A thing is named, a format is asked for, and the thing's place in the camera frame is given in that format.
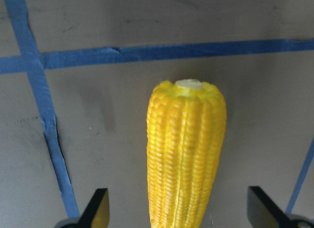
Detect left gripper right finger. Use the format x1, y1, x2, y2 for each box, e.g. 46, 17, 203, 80
247, 186, 293, 228

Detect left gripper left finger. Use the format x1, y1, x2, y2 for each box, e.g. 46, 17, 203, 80
77, 188, 109, 228

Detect yellow corn cob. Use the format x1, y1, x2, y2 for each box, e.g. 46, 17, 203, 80
146, 79, 227, 228

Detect brown table mat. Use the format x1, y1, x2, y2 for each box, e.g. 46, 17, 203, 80
0, 0, 314, 228

